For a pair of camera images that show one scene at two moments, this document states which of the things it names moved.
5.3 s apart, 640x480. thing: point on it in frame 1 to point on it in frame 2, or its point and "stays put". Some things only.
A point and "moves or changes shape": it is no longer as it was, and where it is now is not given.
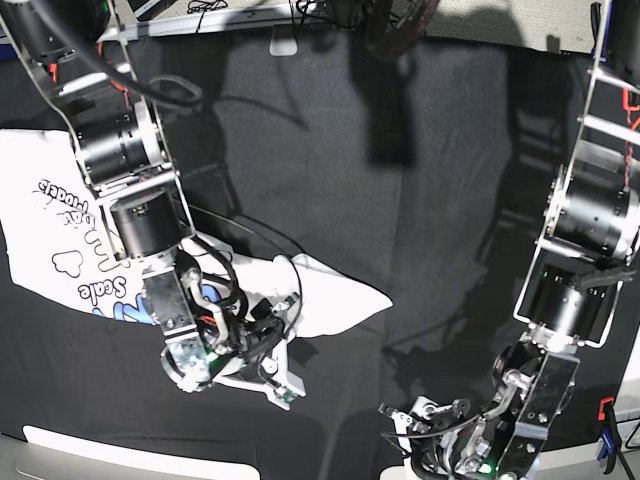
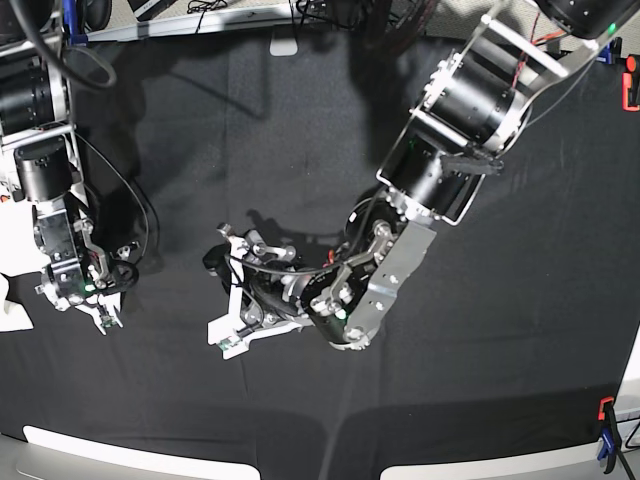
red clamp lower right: [601, 414] stays put
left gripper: [246, 345] to [109, 277]
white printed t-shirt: [53, 228] moves or changes shape
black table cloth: [416, 168] stays put
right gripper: [436, 443] to [266, 289]
